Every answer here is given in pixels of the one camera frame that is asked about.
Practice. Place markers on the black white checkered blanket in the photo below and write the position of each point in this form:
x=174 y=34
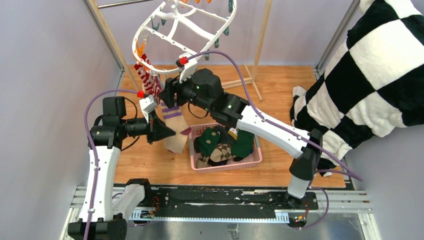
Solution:
x=373 y=83

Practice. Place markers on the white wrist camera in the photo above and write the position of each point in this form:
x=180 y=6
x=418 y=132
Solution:
x=148 y=104
x=187 y=66

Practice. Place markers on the white round sock hanger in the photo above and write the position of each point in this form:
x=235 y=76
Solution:
x=180 y=27

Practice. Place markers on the red white striped sock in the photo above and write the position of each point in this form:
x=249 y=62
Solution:
x=151 y=81

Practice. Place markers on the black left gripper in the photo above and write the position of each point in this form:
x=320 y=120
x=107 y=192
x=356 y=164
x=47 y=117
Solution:
x=156 y=128

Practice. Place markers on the black blue sock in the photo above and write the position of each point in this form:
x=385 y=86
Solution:
x=216 y=164

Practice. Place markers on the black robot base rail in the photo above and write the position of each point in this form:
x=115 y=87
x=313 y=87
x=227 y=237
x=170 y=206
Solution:
x=243 y=204

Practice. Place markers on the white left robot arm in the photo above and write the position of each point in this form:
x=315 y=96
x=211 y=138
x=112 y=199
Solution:
x=102 y=217

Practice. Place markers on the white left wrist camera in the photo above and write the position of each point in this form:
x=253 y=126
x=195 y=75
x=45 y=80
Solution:
x=148 y=104

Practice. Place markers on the dark green sock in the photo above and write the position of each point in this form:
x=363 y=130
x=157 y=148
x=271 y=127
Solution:
x=243 y=144
x=207 y=142

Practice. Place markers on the cream purple striped sock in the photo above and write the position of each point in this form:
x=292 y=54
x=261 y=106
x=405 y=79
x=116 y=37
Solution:
x=174 y=119

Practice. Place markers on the wooden clothes rack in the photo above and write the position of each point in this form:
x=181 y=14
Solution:
x=246 y=35

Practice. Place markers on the argyle brown sock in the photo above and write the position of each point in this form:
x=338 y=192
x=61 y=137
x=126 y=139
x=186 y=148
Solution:
x=222 y=152
x=204 y=162

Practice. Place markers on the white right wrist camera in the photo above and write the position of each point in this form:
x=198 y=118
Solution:
x=187 y=66

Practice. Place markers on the plain black sock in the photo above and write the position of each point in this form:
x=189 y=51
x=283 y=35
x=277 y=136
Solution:
x=223 y=132

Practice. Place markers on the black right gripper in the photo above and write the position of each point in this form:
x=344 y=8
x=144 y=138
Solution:
x=171 y=87

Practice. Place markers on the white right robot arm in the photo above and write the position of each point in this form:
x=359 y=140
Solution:
x=204 y=90

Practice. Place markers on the pink plastic basket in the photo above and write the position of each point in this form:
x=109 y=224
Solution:
x=236 y=163

